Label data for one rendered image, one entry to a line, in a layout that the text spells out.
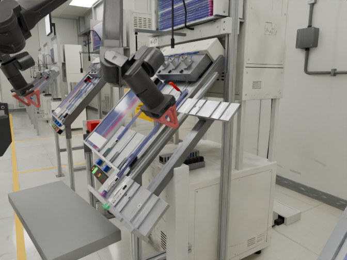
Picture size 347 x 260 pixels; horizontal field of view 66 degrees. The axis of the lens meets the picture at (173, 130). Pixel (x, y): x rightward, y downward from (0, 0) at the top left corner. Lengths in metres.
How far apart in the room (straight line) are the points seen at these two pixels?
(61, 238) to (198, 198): 0.66
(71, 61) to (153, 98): 5.14
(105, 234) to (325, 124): 2.15
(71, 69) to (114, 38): 5.06
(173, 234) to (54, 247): 0.39
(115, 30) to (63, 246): 0.67
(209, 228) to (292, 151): 1.61
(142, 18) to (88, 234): 2.13
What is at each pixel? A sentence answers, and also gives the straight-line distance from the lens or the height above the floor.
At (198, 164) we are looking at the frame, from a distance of 1.49.
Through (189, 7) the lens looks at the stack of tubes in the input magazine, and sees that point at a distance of 1.48.
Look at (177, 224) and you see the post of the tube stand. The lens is 1.00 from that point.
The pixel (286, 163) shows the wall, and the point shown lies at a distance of 2.96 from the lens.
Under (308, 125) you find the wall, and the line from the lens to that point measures 2.76.
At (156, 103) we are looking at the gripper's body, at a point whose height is 1.05.
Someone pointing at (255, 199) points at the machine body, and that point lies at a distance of 1.67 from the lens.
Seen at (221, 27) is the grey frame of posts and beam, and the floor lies 1.34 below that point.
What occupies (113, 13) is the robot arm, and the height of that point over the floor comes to 1.30.
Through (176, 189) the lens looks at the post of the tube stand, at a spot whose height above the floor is 0.74.
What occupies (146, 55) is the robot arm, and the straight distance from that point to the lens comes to 0.71.
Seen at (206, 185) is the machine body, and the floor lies 0.59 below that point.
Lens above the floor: 1.12
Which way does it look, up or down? 11 degrees down
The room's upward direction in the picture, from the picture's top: straight up
